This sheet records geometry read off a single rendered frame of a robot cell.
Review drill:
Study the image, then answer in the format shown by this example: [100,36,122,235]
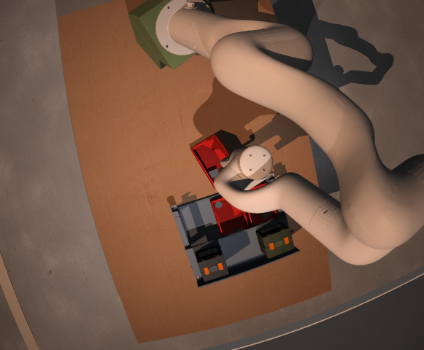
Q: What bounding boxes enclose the red bin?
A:
[190,136,229,188]
[245,183,277,227]
[210,196,249,236]

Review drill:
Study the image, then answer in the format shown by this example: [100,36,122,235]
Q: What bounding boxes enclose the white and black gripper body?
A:
[220,155,231,168]

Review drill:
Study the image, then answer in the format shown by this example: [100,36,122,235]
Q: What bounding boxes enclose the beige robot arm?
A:
[155,0,424,265]

